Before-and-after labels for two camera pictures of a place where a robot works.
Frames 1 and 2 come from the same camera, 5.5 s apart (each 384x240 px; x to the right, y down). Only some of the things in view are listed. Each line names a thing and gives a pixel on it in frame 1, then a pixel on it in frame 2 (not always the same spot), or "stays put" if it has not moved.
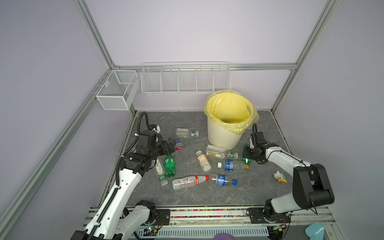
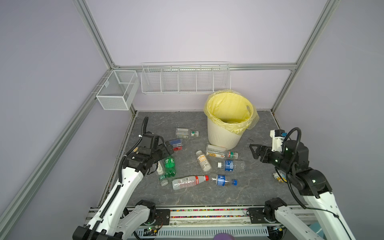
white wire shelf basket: x=185 y=77 stays put
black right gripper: x=245 y=153 → x=267 y=151
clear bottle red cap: x=187 y=181 stays put
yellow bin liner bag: x=230 y=111 stays put
